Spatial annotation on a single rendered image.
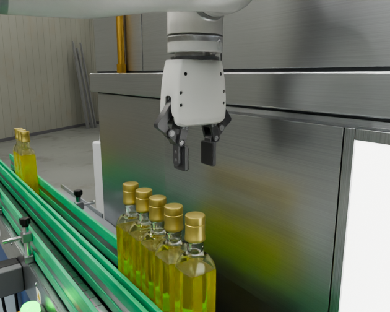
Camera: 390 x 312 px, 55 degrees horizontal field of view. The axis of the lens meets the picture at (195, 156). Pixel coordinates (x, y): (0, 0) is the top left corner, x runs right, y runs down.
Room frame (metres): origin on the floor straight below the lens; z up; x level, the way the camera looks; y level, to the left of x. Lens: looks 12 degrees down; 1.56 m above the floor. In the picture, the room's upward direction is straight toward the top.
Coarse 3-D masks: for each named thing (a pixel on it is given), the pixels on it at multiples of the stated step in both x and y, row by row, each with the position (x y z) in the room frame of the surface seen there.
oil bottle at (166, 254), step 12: (156, 252) 0.63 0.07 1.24; (168, 252) 0.61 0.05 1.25; (180, 252) 0.61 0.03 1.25; (156, 264) 0.63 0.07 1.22; (168, 264) 0.60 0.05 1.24; (156, 276) 0.63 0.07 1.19; (168, 276) 0.60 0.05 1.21; (156, 288) 0.63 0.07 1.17; (168, 288) 0.60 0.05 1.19; (156, 300) 0.63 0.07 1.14; (168, 300) 0.60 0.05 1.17
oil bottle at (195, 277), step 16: (192, 256) 0.58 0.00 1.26; (208, 256) 0.59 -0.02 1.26; (176, 272) 0.59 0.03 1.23; (192, 272) 0.56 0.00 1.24; (208, 272) 0.57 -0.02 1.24; (176, 288) 0.59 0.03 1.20; (192, 288) 0.56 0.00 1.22; (208, 288) 0.57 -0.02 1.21; (176, 304) 0.59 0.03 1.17; (192, 304) 0.56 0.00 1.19; (208, 304) 0.57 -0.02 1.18
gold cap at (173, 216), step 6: (168, 204) 0.64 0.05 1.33; (174, 204) 0.64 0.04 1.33; (180, 204) 0.64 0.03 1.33; (168, 210) 0.62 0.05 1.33; (174, 210) 0.62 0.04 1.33; (180, 210) 0.62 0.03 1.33; (168, 216) 0.62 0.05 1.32; (174, 216) 0.62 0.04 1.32; (180, 216) 0.62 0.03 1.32; (168, 222) 0.62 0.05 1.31; (174, 222) 0.62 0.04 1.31; (180, 222) 0.62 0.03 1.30; (168, 228) 0.62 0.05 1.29; (174, 228) 0.62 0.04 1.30; (180, 228) 0.62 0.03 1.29
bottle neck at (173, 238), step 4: (168, 232) 0.62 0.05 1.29; (172, 232) 0.62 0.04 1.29; (176, 232) 0.62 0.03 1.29; (180, 232) 0.63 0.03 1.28; (168, 236) 0.62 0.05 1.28; (172, 236) 0.62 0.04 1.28; (176, 236) 0.62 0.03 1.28; (180, 236) 0.63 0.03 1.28; (168, 240) 0.62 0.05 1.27; (172, 240) 0.62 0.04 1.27; (176, 240) 0.62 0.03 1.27; (180, 240) 0.63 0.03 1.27; (172, 244) 0.62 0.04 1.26
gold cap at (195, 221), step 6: (186, 216) 0.58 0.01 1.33; (192, 216) 0.58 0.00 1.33; (198, 216) 0.58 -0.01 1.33; (204, 216) 0.59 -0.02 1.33; (186, 222) 0.58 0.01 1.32; (192, 222) 0.58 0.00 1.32; (198, 222) 0.58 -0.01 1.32; (204, 222) 0.59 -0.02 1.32; (186, 228) 0.58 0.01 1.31; (192, 228) 0.58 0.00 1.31; (198, 228) 0.58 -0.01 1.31; (204, 228) 0.59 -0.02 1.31; (186, 234) 0.58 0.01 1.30; (192, 234) 0.58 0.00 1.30; (198, 234) 0.58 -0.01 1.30; (204, 234) 0.59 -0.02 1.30; (186, 240) 0.58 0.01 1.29; (192, 240) 0.57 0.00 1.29; (198, 240) 0.57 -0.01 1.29; (204, 240) 0.58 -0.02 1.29
